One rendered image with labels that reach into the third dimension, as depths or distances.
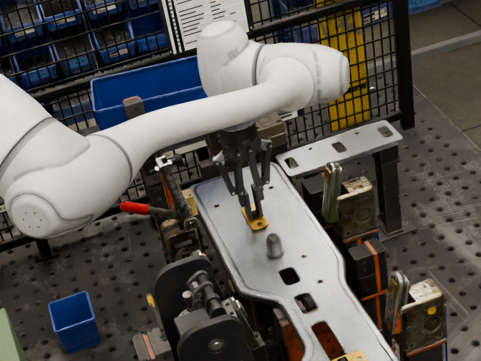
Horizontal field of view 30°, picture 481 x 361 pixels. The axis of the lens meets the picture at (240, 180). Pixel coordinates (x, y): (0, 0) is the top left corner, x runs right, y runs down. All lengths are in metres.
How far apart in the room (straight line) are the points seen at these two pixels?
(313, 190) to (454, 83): 2.32
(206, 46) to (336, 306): 0.54
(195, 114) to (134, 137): 0.14
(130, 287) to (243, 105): 0.93
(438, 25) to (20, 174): 3.75
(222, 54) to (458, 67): 2.83
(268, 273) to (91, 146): 0.63
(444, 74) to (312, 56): 2.77
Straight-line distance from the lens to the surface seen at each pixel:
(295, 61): 1.59
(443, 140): 2.64
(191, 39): 2.30
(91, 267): 2.41
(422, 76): 4.34
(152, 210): 1.83
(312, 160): 2.08
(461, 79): 4.31
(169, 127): 1.43
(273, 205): 1.96
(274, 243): 1.80
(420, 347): 1.72
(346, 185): 1.91
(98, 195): 1.23
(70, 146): 1.24
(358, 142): 2.12
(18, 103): 1.25
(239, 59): 1.66
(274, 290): 1.75
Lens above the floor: 2.18
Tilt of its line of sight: 35 degrees down
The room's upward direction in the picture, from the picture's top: 11 degrees counter-clockwise
